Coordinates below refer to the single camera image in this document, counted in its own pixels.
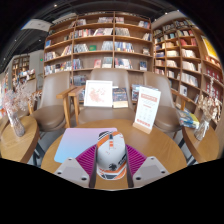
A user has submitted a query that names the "white red sign, wooden base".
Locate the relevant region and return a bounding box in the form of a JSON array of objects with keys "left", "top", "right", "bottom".
[{"left": 132, "top": 85, "right": 162, "bottom": 135}]

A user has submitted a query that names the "round wooden side table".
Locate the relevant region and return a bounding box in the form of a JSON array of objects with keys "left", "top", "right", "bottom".
[
  {"left": 181, "top": 124, "right": 221, "bottom": 164},
  {"left": 0, "top": 114, "right": 41, "bottom": 164}
]

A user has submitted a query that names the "stack of blue magazines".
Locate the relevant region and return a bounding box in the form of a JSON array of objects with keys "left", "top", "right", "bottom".
[{"left": 178, "top": 108, "right": 200, "bottom": 130}]

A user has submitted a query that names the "curved wooden bookshelf unit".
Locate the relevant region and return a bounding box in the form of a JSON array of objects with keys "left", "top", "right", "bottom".
[{"left": 153, "top": 19, "right": 224, "bottom": 111}]

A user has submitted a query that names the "white and orange computer mouse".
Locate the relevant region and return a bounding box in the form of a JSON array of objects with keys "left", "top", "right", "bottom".
[{"left": 96, "top": 130, "right": 128, "bottom": 181}]

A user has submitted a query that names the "distant wooden bookshelf unit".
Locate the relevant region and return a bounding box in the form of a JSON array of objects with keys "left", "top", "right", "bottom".
[{"left": 11, "top": 54, "right": 37, "bottom": 83}]

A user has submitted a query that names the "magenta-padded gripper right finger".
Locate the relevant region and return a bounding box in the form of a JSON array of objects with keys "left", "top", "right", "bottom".
[{"left": 125, "top": 145, "right": 171, "bottom": 189}]

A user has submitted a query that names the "glass vase with pink flowers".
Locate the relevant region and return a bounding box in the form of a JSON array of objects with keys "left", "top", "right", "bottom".
[{"left": 1, "top": 79, "right": 41, "bottom": 138}]

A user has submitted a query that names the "dark blue book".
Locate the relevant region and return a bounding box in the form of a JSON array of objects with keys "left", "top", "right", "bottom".
[{"left": 112, "top": 87, "right": 129, "bottom": 109}]

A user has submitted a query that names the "tall wooden bookshelf unit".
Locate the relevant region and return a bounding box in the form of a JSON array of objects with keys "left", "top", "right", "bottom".
[{"left": 43, "top": 11, "right": 155, "bottom": 76}]

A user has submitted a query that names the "white framed floral picture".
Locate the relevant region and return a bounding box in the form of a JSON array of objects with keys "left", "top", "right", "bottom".
[{"left": 83, "top": 79, "right": 114, "bottom": 108}]

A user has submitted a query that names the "pink and blue mouse pad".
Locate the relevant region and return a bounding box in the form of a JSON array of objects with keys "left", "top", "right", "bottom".
[{"left": 53, "top": 127, "right": 118, "bottom": 164}]

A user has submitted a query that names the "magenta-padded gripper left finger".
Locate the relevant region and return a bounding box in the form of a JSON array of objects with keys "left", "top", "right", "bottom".
[{"left": 53, "top": 145, "right": 98, "bottom": 189}]

